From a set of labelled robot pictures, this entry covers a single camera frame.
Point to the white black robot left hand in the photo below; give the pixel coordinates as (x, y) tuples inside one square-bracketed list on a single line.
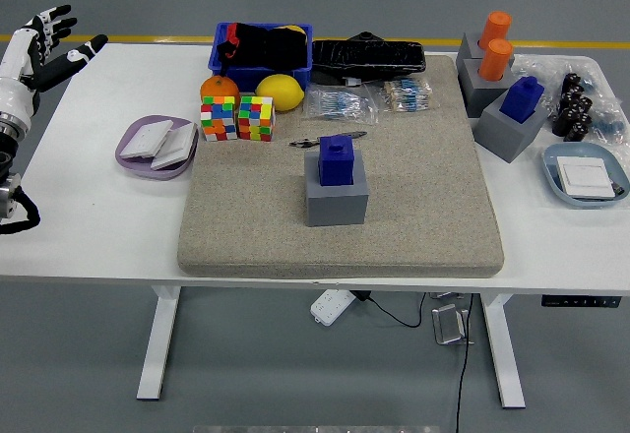
[(17, 88)]

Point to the blue square seal with knob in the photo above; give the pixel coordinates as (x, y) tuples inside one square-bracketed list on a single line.
[(522, 101), (337, 165)]

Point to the grey cube seal holder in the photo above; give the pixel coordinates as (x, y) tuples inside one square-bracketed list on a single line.
[(334, 206), (467, 51), (480, 96), (502, 138)]

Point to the orange cylinder seal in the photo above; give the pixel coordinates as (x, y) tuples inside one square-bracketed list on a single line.
[(494, 61), (496, 27)]

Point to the purple oval tray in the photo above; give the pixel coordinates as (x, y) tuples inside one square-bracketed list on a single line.
[(143, 170)]

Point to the orange fruit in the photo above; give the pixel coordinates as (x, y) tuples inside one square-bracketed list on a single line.
[(219, 87)]

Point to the blue plastic bin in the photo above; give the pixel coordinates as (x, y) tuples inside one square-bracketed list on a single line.
[(215, 51)]

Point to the multicolour puzzle cube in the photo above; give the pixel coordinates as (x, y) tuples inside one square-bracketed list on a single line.
[(217, 118), (253, 118)]

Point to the yellow lemon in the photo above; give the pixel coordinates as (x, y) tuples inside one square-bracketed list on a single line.
[(278, 89)]

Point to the black cloth with red trim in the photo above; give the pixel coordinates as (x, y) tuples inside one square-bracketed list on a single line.
[(275, 49)]

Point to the yellow item in bin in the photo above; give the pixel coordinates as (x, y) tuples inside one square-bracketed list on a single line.
[(294, 28)]

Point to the white table leg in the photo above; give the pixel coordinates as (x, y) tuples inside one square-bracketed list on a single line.
[(504, 354), (155, 344)]

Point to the clear bag of blue resistors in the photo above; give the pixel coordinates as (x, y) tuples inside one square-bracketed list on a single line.
[(339, 105)]

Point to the black metal hand tool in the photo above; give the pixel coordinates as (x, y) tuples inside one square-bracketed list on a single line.
[(344, 135)]

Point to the small white connector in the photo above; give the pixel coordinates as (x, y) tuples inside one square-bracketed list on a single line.
[(353, 81)]

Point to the black plastic-wrapped bundle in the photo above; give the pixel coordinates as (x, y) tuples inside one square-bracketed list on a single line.
[(369, 56)]

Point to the white power strip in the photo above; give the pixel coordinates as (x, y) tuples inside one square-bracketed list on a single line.
[(330, 307)]

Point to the clear bag of tan resistors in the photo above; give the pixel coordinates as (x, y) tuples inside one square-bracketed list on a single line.
[(406, 96)]

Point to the grey-brown table mat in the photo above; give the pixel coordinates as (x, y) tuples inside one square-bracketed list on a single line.
[(418, 206)]

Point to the crumpled clear plastic bag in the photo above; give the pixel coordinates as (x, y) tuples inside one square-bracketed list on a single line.
[(541, 66)]

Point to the light blue oval tray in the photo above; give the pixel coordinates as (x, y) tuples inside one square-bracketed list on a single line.
[(551, 167)]

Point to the black cylindrical capacitor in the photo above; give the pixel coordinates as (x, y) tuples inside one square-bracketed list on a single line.
[(572, 81), (577, 133), (566, 108), (584, 104), (581, 120), (562, 122), (571, 96)]

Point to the small bag of blue components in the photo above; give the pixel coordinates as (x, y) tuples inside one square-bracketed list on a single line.
[(610, 127)]

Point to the black table control panel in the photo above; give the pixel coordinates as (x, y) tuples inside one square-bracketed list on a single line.
[(581, 300)]

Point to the small black connector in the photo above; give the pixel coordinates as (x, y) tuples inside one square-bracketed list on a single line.
[(616, 188)]

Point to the silver metal bracket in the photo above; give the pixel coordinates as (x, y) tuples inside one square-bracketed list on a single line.
[(448, 327)]

